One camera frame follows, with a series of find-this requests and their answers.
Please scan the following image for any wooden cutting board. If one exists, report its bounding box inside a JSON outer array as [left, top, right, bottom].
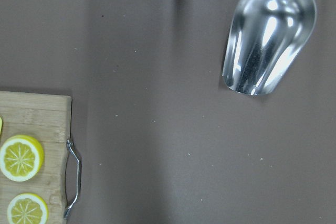
[[1, 91, 81, 223]]

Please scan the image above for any yellow plastic knife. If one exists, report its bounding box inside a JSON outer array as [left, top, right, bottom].
[[0, 117, 3, 134]]

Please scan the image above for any metal scoop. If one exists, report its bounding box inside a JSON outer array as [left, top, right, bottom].
[[222, 0, 317, 95]]

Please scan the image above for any lemon half near handle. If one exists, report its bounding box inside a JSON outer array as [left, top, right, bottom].
[[1, 135, 44, 182]]

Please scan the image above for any lemon slice far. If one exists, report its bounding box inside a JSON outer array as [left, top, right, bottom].
[[7, 193, 49, 224]]

